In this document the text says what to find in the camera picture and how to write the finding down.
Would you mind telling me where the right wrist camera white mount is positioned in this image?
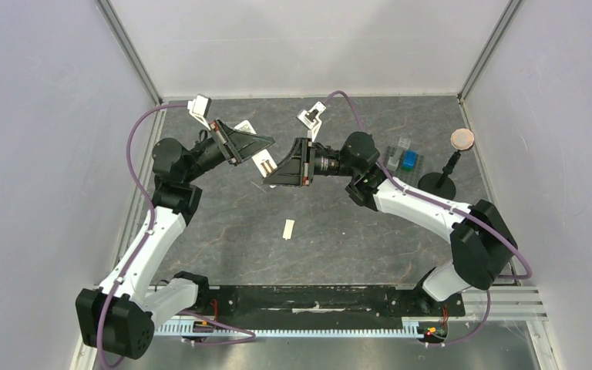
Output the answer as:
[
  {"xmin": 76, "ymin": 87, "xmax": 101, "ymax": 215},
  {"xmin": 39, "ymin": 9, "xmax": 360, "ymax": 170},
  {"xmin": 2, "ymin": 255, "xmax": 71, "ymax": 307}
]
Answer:
[{"xmin": 297, "ymin": 101, "xmax": 326, "ymax": 141}]

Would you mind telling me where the white slotted cable duct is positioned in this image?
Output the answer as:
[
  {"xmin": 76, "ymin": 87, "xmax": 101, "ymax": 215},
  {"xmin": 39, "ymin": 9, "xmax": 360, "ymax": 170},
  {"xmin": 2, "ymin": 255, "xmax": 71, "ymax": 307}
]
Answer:
[{"xmin": 154, "ymin": 316, "xmax": 425, "ymax": 340}]

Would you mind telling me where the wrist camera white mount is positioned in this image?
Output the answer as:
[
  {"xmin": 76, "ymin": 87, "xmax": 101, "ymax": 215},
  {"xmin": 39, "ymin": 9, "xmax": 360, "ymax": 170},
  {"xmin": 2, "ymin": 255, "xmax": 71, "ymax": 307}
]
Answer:
[
  {"xmin": 187, "ymin": 94, "xmax": 212, "ymax": 131},
  {"xmin": 297, "ymin": 101, "xmax": 326, "ymax": 141}
]

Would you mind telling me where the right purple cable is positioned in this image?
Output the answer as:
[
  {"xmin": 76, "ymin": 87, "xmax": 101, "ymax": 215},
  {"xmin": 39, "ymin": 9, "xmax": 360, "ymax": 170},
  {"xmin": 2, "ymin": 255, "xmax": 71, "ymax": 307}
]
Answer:
[{"xmin": 324, "ymin": 90, "xmax": 533, "ymax": 281}]

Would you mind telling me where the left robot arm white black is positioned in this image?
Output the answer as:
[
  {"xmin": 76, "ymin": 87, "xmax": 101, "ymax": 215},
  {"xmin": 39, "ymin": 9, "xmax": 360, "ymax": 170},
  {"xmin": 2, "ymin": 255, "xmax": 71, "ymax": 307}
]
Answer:
[{"xmin": 76, "ymin": 119, "xmax": 275, "ymax": 359}]

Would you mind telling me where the white remote control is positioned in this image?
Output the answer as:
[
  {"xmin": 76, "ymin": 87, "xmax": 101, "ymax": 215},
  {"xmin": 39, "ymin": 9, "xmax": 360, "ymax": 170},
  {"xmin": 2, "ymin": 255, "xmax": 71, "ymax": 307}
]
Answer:
[{"xmin": 234, "ymin": 120, "xmax": 277, "ymax": 177}]

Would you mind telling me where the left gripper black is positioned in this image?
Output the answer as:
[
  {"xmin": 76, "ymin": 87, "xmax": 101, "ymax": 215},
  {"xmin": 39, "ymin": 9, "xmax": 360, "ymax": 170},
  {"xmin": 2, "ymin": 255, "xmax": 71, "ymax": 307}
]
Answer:
[{"xmin": 183, "ymin": 117, "xmax": 274, "ymax": 183}]

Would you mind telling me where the purple cable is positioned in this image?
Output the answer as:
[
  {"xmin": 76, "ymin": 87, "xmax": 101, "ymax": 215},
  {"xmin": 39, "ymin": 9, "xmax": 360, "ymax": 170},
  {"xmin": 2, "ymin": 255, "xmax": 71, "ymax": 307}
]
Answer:
[
  {"xmin": 324, "ymin": 90, "xmax": 533, "ymax": 281},
  {"xmin": 96, "ymin": 103, "xmax": 192, "ymax": 370}
]

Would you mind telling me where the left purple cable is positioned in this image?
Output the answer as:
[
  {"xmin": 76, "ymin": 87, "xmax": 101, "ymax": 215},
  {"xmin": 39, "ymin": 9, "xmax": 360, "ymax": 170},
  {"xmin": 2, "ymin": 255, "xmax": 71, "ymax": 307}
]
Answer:
[{"xmin": 96, "ymin": 103, "xmax": 192, "ymax": 370}]

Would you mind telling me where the clear plastic block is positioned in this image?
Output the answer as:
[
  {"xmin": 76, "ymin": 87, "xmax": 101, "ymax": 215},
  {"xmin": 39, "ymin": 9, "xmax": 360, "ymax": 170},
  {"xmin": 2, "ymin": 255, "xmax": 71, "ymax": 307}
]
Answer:
[{"xmin": 397, "ymin": 137, "xmax": 411, "ymax": 151}]

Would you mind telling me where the grey lego brick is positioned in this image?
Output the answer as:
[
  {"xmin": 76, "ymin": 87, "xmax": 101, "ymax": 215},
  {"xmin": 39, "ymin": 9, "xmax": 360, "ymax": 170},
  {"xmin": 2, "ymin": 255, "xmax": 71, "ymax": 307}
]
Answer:
[{"xmin": 386, "ymin": 156, "xmax": 401, "ymax": 172}]

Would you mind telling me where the grey lego baseplate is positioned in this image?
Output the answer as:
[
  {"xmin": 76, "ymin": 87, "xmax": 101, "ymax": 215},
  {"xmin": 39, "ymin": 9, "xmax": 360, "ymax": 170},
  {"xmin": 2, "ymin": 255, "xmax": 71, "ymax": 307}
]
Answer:
[{"xmin": 382, "ymin": 146, "xmax": 426, "ymax": 187}]

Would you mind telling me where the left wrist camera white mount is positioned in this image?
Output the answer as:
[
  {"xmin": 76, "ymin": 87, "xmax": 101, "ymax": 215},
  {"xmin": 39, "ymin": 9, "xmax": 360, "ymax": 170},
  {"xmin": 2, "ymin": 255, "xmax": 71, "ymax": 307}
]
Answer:
[{"xmin": 187, "ymin": 94, "xmax": 212, "ymax": 131}]

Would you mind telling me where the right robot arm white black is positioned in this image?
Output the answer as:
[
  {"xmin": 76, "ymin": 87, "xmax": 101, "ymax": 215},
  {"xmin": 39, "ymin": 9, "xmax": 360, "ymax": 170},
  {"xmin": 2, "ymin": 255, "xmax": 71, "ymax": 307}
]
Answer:
[{"xmin": 264, "ymin": 132, "xmax": 517, "ymax": 315}]

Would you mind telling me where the white battery cover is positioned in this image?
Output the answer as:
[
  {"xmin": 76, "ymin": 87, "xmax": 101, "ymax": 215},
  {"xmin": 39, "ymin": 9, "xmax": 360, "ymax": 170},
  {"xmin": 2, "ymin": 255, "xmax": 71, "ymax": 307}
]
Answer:
[{"xmin": 282, "ymin": 219, "xmax": 295, "ymax": 240}]

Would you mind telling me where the blue lego brick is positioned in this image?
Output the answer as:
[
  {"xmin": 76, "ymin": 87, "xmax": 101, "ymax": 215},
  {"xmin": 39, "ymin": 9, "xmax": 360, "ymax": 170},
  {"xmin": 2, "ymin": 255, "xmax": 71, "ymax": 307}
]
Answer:
[{"xmin": 401, "ymin": 150, "xmax": 419, "ymax": 172}]

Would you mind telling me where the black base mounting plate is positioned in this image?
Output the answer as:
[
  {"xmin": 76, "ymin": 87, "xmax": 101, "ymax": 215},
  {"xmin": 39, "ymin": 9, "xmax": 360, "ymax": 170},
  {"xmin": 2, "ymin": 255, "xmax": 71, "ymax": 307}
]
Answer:
[{"xmin": 197, "ymin": 284, "xmax": 466, "ymax": 331}]

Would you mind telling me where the black stand with pink disc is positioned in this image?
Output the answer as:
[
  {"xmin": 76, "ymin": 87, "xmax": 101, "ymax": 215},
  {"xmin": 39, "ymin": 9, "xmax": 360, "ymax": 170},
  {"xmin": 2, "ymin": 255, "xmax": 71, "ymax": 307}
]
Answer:
[{"xmin": 418, "ymin": 128, "xmax": 475, "ymax": 200}]

